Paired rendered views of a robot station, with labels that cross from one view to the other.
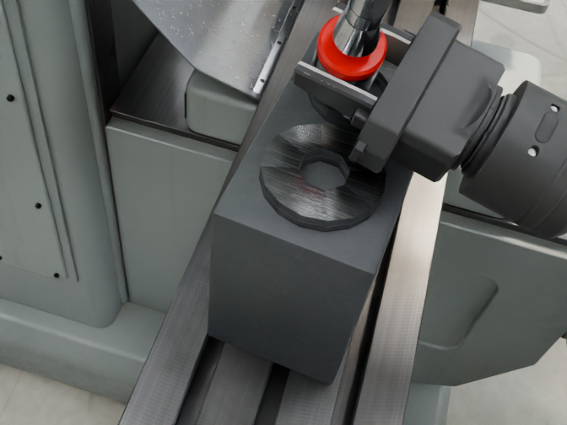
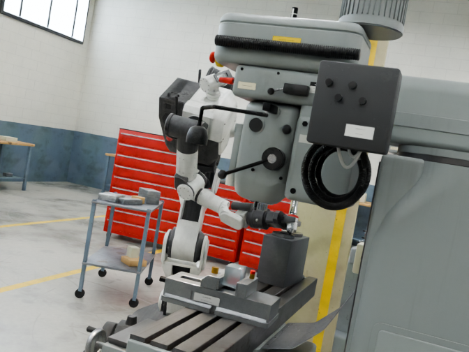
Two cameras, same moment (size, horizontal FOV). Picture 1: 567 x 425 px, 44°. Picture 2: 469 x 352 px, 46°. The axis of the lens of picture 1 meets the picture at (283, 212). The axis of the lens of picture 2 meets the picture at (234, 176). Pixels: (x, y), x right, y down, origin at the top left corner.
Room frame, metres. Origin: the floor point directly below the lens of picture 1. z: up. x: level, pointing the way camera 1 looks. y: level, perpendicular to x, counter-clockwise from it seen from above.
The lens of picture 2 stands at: (2.61, 0.20, 1.47)
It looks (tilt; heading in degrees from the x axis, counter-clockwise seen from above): 3 degrees down; 192
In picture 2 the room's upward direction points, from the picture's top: 10 degrees clockwise
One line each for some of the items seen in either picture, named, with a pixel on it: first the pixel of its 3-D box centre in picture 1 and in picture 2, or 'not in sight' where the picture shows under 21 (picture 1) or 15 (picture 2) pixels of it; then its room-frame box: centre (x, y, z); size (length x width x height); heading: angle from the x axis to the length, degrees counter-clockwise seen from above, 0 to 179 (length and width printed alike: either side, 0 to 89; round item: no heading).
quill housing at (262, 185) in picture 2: not in sight; (271, 153); (0.81, -0.09, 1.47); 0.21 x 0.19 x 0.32; 172
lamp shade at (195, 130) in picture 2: not in sight; (197, 134); (0.84, -0.34, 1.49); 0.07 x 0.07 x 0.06
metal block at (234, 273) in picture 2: not in sight; (234, 275); (0.94, -0.11, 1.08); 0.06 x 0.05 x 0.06; 175
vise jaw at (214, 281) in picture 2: not in sight; (216, 279); (0.94, -0.17, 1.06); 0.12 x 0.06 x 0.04; 175
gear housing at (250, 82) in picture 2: not in sight; (293, 91); (0.81, -0.05, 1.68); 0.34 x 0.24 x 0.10; 82
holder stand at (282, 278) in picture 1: (326, 204); (283, 256); (0.37, -0.03, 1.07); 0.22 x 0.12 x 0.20; 167
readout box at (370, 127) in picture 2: not in sight; (353, 107); (1.18, 0.16, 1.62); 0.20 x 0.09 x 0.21; 82
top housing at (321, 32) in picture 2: not in sight; (292, 50); (0.81, -0.08, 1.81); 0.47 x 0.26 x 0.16; 82
